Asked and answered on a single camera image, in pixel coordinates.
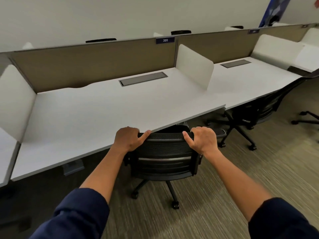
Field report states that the grey desk cable cover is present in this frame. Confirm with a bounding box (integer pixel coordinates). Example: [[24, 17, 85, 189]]
[[220, 59, 252, 69], [118, 71, 168, 87]]

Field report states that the person's right hand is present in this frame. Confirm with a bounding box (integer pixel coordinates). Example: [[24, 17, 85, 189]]
[[182, 126, 221, 157]]

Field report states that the navy right sleeve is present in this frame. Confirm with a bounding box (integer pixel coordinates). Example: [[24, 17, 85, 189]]
[[248, 197, 319, 239]]

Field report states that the navy left sleeve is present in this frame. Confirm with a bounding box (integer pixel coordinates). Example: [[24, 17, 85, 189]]
[[29, 188, 111, 239]]

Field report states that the person's right forearm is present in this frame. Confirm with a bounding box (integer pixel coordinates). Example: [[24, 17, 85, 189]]
[[205, 149, 273, 222]]

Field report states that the person's left hand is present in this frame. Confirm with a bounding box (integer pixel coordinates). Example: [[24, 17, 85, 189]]
[[111, 126, 152, 154]]

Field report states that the tan fabric desk partition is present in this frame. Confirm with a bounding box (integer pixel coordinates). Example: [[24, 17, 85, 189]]
[[259, 23, 311, 42], [176, 28, 261, 64], [9, 38, 178, 94]]

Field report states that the dark blue wall poster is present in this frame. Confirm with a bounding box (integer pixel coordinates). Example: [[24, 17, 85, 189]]
[[259, 0, 292, 28]]

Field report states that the black chair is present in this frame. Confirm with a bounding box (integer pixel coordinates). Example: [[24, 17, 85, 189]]
[[291, 111, 319, 125], [205, 66, 319, 151], [123, 124, 227, 210]]

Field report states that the person's left forearm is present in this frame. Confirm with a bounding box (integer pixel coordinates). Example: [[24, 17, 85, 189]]
[[79, 144, 129, 204]]

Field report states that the navy sleeve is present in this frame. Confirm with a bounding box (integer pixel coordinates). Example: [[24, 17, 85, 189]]
[[248, 197, 319, 239], [29, 188, 111, 239]]

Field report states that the grey fabric desk partition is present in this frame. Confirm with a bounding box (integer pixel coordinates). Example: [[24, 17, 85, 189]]
[[0, 52, 13, 77]]

